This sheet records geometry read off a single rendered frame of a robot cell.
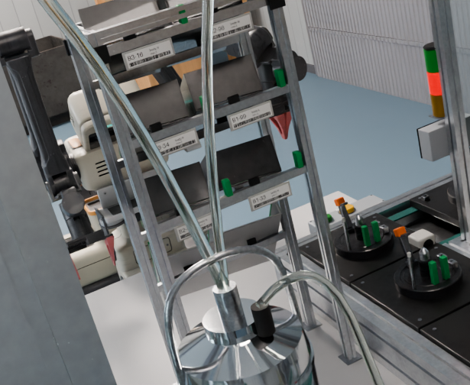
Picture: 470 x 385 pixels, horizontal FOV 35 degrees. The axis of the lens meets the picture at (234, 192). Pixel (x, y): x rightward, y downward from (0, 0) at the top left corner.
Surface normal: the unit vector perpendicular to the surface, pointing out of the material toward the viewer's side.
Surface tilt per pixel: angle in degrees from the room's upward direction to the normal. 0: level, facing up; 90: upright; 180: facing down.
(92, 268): 90
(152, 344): 0
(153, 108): 65
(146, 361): 0
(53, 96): 90
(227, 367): 24
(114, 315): 0
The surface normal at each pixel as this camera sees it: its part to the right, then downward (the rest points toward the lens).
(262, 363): -0.07, -0.71
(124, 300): -0.23, -0.90
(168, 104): 0.13, -0.10
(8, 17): 0.39, 0.26
